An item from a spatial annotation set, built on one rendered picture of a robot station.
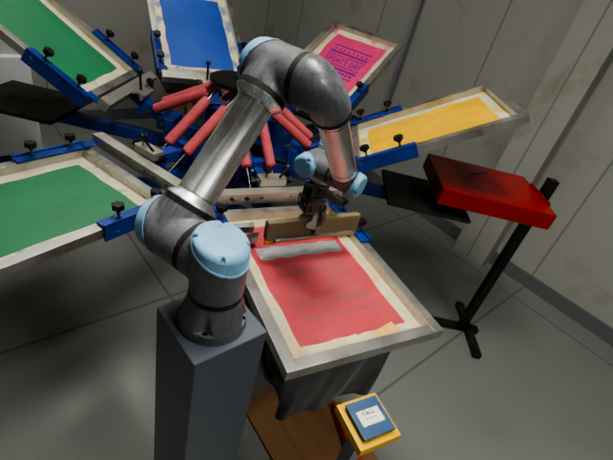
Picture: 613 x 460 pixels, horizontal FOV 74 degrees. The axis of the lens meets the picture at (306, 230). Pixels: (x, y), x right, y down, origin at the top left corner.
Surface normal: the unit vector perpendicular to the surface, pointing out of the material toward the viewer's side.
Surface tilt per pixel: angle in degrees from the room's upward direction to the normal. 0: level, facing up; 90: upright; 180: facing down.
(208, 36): 32
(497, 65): 90
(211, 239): 7
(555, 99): 90
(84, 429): 0
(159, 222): 49
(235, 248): 7
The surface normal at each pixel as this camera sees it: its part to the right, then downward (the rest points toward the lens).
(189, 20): 0.40, -0.37
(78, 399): 0.22, -0.80
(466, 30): -0.75, 0.22
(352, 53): -0.11, -0.49
